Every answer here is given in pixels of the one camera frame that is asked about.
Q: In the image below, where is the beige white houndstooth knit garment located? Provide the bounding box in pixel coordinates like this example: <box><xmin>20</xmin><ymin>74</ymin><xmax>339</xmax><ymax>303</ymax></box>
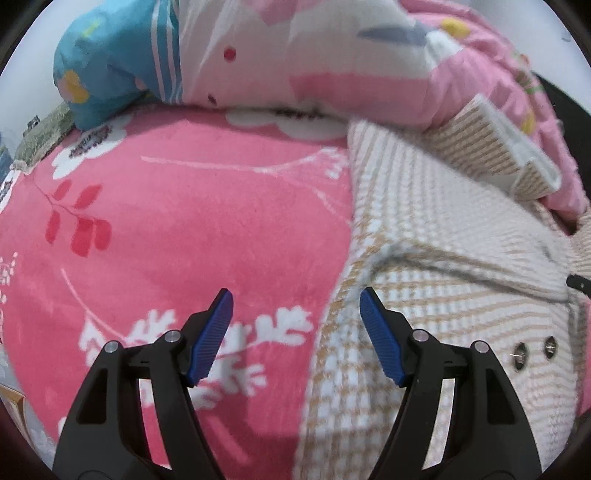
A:
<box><xmin>294</xmin><ymin>95</ymin><xmax>590</xmax><ymax>479</ymax></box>

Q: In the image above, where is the pink floral fleece blanket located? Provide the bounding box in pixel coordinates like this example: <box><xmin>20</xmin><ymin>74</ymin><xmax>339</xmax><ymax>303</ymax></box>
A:
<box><xmin>1</xmin><ymin>106</ymin><xmax>353</xmax><ymax>479</ymax></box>

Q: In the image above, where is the grey green patterned mat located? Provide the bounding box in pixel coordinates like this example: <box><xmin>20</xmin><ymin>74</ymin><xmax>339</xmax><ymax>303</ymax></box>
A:
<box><xmin>11</xmin><ymin>103</ymin><xmax>74</xmax><ymax>173</ymax></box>

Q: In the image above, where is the black bed headboard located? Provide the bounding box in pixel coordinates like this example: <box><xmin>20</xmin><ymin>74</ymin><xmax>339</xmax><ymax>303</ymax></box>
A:
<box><xmin>537</xmin><ymin>74</ymin><xmax>590</xmax><ymax>161</ymax></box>

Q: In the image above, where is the pink blue patterned quilt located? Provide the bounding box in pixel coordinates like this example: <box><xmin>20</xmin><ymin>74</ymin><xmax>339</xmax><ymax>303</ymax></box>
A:
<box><xmin>53</xmin><ymin>1</ymin><xmax>589</xmax><ymax>220</ymax></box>

